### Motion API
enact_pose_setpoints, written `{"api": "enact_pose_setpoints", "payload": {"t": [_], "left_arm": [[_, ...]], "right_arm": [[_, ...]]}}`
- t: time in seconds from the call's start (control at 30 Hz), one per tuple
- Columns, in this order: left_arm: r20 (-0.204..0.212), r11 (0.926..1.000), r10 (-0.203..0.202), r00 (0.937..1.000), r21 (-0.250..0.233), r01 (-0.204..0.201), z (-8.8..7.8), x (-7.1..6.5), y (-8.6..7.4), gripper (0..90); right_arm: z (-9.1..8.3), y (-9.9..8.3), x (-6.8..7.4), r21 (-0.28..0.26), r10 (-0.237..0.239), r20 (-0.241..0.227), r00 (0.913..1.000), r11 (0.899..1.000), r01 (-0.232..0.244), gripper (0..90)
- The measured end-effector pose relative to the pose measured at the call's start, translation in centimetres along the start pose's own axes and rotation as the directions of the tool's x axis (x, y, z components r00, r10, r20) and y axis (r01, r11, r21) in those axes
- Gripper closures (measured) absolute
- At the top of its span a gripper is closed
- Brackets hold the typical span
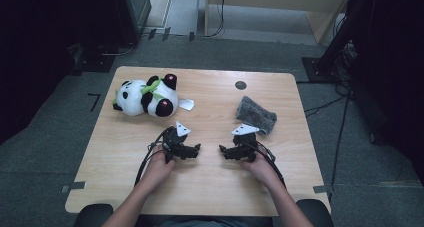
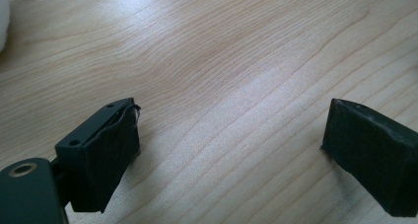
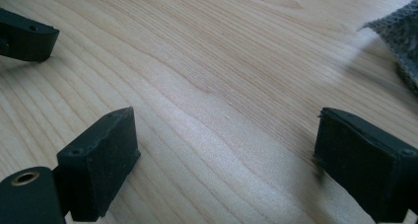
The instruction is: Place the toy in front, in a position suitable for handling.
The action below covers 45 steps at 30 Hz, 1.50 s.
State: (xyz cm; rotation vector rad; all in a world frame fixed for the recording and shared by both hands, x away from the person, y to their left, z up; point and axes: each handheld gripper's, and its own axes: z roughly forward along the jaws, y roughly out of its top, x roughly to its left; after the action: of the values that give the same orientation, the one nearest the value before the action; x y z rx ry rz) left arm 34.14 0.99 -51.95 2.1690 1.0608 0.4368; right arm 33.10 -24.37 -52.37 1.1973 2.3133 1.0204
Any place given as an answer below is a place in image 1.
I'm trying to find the grey tape piece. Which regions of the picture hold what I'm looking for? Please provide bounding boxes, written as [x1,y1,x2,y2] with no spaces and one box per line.
[313,184,334,194]
[60,181,87,194]

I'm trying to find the long black floor cable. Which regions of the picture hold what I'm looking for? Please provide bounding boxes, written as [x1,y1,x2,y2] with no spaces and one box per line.
[329,93,351,195]

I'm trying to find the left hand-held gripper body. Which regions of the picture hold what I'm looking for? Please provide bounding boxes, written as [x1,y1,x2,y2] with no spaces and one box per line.
[161,121,192,164]

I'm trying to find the black cabinet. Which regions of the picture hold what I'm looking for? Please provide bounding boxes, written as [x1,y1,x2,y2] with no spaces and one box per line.
[111,0,153,46]

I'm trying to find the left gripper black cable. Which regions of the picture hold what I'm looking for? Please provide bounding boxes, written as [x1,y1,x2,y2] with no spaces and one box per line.
[133,126,172,188]

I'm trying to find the black metal stand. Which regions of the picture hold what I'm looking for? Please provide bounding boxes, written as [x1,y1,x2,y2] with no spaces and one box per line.
[301,0,381,85]

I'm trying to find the panda plush toy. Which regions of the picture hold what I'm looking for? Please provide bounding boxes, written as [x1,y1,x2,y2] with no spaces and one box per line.
[112,73,196,118]

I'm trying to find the person's left hand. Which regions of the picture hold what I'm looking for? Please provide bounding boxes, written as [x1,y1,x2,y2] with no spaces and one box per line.
[142,144,177,189]

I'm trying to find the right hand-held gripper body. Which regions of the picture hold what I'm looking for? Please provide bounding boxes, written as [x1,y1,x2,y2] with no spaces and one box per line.
[231,123,260,164]

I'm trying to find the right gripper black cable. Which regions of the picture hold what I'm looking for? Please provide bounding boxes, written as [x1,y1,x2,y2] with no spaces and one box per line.
[248,140,288,189]

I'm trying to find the black hanging cable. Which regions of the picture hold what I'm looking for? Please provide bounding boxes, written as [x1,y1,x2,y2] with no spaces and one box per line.
[199,0,226,39]

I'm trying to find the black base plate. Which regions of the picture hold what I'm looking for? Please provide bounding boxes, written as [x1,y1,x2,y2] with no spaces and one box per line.
[68,43,116,76]

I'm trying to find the person's right hand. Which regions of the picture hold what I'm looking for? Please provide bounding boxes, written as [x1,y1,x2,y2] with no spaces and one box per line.
[239,146,278,187]

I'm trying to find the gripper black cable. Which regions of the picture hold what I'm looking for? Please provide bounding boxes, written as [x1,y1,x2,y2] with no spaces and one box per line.
[248,140,288,189]
[133,126,172,188]

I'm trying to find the tangled cable bundle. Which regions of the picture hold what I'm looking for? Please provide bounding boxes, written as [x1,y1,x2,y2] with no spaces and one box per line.
[331,40,358,98]

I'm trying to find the light wooden furniture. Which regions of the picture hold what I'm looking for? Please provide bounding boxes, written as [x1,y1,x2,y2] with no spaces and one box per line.
[203,0,354,45]

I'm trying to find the grey cloth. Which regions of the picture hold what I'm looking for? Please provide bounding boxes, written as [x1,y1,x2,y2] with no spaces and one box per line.
[235,95,278,136]

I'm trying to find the person's dark clothing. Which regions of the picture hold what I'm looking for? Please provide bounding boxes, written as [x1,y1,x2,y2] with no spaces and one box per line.
[134,215,274,227]

